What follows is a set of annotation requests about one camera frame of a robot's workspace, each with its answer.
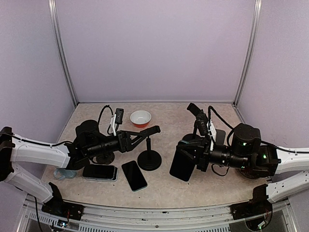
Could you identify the orange white bowl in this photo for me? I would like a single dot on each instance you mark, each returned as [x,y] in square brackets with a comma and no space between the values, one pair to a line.
[140,118]

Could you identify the right aluminium frame post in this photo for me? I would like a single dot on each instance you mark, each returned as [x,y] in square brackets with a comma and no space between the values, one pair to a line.
[249,52]

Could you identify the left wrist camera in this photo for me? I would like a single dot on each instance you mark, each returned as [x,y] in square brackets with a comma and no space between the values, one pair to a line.
[116,120]

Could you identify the left aluminium frame post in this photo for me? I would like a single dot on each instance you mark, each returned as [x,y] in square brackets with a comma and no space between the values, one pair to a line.
[61,52]

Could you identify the aluminium frame post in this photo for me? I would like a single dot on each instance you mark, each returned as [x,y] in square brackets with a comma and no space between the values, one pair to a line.
[61,52]
[249,52]

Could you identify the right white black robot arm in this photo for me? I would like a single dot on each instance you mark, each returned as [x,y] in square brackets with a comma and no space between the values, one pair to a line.
[289,159]

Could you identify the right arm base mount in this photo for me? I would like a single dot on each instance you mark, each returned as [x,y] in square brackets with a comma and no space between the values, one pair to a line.
[257,205]

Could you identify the flat black phone stand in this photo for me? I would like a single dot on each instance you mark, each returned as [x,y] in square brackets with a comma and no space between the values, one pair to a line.
[105,159]
[220,137]

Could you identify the light blue mug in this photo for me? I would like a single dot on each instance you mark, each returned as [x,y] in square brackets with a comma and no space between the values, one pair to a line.
[61,174]

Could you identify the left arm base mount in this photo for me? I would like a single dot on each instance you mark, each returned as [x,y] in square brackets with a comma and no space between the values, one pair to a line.
[58,207]

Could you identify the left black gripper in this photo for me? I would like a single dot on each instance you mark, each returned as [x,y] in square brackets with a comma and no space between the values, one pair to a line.
[123,137]

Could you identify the black teal phone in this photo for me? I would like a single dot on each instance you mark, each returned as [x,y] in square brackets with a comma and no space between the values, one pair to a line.
[182,172]

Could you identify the dark red saucer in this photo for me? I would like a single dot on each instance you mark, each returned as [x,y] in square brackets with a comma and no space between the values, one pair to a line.
[251,174]

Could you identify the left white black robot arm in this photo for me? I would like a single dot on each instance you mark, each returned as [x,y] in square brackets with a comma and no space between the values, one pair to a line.
[14,149]

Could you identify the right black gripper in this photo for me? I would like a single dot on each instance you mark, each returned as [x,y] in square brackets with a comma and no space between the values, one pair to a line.
[203,148]

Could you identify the left stacked black phone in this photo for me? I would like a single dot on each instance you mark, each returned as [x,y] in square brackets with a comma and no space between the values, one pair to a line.
[100,172]

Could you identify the middle black phone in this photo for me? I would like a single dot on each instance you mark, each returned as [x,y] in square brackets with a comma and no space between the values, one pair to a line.
[134,176]

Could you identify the black pole phone stand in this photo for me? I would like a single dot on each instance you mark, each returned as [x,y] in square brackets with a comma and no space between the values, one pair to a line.
[149,160]
[198,113]

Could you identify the left flat black phone stand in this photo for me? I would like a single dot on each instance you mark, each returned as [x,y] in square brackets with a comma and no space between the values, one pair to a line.
[105,159]

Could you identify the right flat black phone stand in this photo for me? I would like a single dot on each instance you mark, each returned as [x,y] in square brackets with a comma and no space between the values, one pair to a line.
[220,137]

